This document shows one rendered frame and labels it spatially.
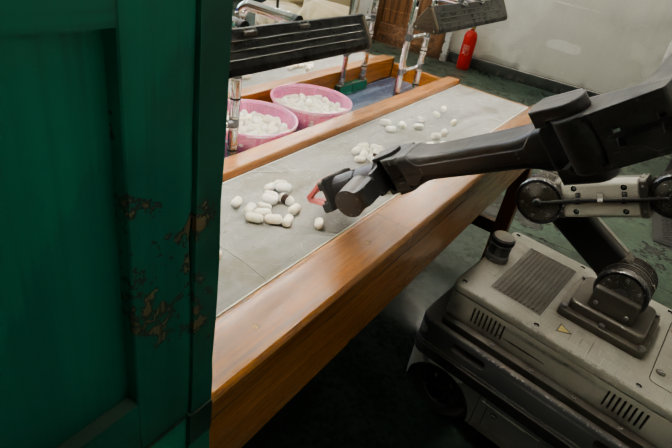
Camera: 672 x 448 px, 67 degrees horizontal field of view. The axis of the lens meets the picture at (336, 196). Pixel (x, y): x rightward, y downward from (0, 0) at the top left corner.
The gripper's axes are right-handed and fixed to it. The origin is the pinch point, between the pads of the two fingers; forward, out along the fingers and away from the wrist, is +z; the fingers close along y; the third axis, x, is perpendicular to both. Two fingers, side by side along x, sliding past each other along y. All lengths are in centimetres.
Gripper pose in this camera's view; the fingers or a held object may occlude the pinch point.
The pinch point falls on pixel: (311, 198)
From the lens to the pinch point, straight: 110.7
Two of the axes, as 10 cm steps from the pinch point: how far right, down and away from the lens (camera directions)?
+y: -5.7, 3.2, -7.5
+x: 3.9, 9.2, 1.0
